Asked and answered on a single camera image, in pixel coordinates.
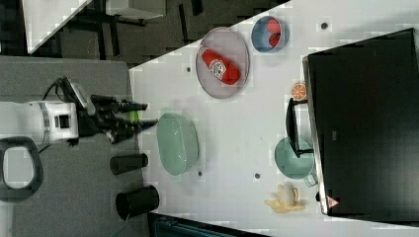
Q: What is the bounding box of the grey round plate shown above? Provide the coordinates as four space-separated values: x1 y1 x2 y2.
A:
196 27 250 99

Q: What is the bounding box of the green mug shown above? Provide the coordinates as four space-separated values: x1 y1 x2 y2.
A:
275 137 318 188

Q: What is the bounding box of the red ketchup bottle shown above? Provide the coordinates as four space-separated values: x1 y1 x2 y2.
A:
199 46 241 85

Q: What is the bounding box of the black cup lower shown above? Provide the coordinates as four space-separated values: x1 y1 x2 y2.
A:
116 186 160 220

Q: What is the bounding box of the black toaster oven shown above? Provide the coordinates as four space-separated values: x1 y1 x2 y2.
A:
286 29 419 226

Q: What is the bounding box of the peeled banana toy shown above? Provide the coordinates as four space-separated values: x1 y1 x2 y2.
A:
264 183 305 213

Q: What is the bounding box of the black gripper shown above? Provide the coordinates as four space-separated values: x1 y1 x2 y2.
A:
63 77 158 144

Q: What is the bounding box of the green plastic strainer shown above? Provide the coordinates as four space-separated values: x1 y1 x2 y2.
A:
156 113 200 176

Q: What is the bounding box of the black cylinder upper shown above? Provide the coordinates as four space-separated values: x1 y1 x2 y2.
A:
110 153 148 176

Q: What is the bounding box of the red toy fruit upper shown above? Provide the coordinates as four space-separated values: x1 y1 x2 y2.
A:
266 18 281 35

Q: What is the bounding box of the red toy fruit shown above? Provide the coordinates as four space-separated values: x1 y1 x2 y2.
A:
269 35 281 47
266 18 281 35

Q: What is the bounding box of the orange slice toy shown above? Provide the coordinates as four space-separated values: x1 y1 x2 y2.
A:
292 83 307 101

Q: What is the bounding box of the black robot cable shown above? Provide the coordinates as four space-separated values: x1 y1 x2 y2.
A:
42 77 72 102

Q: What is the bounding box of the blue bowl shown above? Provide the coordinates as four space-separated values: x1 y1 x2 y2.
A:
251 16 290 53

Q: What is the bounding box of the red toy fruit lower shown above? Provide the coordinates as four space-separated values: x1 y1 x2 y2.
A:
269 35 281 47

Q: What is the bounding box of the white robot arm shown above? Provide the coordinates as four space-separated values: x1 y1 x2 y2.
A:
1 77 158 145

